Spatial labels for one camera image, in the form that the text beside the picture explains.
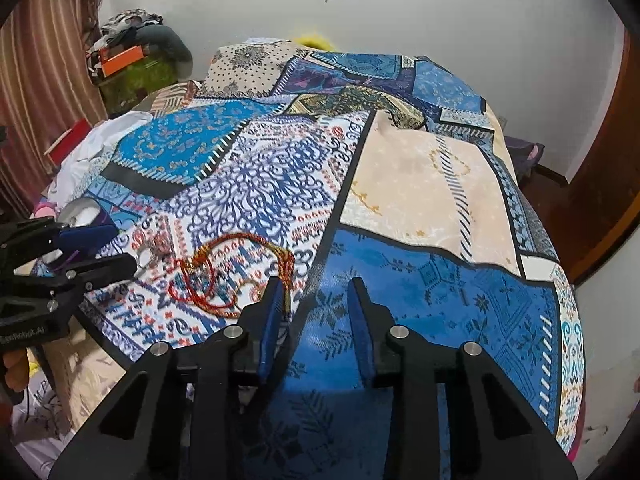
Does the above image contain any dotted beige pillow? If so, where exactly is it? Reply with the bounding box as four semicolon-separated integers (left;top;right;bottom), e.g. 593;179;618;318
202;40;312;99

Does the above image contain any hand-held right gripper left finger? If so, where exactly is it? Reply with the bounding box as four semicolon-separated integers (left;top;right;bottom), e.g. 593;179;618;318
47;276;296;480

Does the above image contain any white cloth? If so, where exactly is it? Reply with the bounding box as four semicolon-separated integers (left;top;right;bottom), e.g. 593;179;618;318
50;110;154;202

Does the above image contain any red box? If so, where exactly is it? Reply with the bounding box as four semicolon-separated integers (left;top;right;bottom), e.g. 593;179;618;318
44;118;94;164

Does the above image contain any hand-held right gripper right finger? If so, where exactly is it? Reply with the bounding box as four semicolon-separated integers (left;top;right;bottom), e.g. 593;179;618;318
347;276;593;480

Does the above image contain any blue patchwork blanket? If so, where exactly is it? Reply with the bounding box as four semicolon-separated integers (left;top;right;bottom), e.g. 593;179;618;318
80;42;587;461

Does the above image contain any pile of clothes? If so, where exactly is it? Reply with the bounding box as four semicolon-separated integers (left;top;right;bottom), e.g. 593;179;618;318
87;8;194;87

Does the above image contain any brown wooden door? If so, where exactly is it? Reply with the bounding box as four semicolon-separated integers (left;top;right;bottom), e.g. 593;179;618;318
520;25;640;287

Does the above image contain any purple cloth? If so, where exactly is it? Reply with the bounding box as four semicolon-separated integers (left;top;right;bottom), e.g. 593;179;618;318
502;135;546;181

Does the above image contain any orange box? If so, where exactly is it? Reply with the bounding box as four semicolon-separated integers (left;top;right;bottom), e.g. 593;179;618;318
97;45;146;77

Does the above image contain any green cloth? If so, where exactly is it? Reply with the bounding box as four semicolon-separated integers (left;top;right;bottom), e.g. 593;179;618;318
99;55;182;114

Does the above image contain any red beaded necklace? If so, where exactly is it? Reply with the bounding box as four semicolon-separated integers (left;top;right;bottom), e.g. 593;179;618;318
167;232;299;319

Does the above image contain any silver ring jewelry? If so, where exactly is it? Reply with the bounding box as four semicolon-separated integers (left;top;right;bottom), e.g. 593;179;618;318
147;232;177;259

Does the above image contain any beige printed bedsheet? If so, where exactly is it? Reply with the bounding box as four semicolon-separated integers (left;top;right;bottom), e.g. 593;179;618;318
10;310;127;467

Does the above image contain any striped brown curtain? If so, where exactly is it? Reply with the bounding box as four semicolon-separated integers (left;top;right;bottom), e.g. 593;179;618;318
0;0;109;217

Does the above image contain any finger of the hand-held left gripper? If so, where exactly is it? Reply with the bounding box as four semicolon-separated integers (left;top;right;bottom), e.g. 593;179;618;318
0;254;137;312
0;217;120;275

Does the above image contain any yellow soft item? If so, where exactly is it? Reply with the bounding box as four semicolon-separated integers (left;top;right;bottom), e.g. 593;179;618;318
295;33;331;51

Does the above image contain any person's left hand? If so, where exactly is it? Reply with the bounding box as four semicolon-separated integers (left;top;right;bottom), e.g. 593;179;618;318
0;347;30;394

